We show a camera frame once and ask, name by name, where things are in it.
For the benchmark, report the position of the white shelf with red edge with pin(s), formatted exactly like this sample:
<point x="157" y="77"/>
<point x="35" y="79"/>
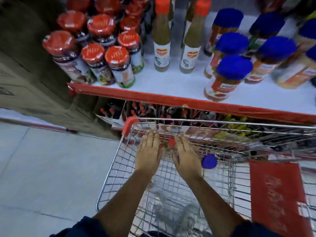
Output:
<point x="172" y="82"/>

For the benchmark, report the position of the red cart seat flap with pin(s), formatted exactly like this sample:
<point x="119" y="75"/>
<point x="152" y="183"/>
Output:
<point x="276" y="194"/>

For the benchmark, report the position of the group of blue lid jars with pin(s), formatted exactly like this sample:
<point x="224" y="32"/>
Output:
<point x="233" y="67"/>

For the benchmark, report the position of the person's left fingers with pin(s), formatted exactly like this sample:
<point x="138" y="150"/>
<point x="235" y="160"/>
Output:
<point x="150" y="140"/>

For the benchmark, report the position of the green sauce bottle orange cap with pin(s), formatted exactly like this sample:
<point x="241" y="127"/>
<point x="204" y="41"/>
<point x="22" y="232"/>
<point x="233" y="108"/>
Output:
<point x="193" y="44"/>
<point x="161" y="44"/>
<point x="189" y="12"/>

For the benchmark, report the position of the row of dark sauce bottles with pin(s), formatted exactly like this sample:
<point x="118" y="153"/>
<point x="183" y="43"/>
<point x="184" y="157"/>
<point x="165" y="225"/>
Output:
<point x="148" y="112"/>

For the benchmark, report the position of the person's dark blue clothing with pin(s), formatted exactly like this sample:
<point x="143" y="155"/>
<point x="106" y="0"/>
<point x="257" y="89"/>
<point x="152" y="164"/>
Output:
<point x="81" y="228"/>

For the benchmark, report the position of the person's right thumb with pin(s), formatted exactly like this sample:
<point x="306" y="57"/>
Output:
<point x="175" y="159"/>

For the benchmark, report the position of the person's right forearm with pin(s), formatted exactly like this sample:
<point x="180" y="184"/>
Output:
<point x="214" y="207"/>

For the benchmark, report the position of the red cap bottle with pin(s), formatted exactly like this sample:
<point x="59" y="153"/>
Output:
<point x="171" y="142"/>

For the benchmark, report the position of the blue cap jar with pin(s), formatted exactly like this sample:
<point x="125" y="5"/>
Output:
<point x="209" y="161"/>

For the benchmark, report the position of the person's left forearm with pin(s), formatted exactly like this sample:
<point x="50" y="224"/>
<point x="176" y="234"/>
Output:
<point x="121" y="207"/>

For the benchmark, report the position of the group of red lid jars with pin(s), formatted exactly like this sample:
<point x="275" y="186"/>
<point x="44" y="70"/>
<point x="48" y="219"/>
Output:
<point x="98" y="29"/>

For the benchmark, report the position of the person's left hand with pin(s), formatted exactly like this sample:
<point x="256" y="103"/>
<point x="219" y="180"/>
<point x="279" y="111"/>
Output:
<point x="148" y="157"/>

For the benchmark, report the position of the person's right hand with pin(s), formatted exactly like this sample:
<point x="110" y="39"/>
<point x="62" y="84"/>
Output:
<point x="187" y="162"/>

